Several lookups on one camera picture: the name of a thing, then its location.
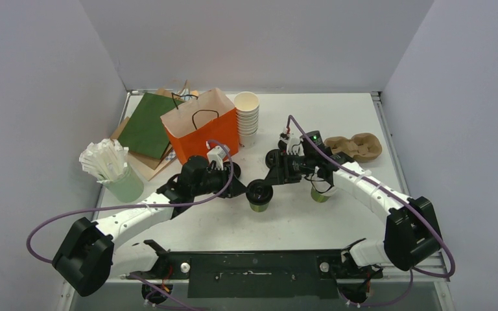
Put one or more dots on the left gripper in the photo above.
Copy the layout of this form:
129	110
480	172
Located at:
235	188

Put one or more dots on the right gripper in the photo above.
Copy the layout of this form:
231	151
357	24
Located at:
283	168

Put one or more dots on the black plastic lid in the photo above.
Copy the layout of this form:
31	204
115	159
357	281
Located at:
259	193

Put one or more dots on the green paper cup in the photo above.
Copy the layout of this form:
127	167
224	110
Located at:
318	196
259	208

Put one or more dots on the orange paper bag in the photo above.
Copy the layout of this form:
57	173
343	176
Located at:
211	116

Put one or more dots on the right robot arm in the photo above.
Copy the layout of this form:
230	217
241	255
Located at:
411	229

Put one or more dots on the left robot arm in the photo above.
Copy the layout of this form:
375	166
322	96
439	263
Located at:
89	253

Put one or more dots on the loose black lid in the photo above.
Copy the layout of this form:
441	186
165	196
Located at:
237	170

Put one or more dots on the checkered paper bag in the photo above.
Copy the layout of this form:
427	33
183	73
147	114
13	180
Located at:
171	156

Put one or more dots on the stack of paper cups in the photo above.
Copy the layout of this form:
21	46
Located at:
247	112

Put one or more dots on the stack of pulp cup carriers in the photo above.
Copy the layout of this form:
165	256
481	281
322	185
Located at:
362	147

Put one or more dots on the green cup holder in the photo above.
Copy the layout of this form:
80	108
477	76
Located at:
128	187

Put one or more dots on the green paper bag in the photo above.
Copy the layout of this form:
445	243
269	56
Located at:
144	133

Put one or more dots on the white wrapped straws bundle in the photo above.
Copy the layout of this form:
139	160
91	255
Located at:
107	160

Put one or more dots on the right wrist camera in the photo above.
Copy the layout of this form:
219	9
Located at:
289	143

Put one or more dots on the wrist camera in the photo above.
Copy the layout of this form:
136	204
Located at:
218	155
289	143

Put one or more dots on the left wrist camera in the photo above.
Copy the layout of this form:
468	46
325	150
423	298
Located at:
218	155

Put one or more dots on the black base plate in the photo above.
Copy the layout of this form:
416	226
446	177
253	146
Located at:
323	273

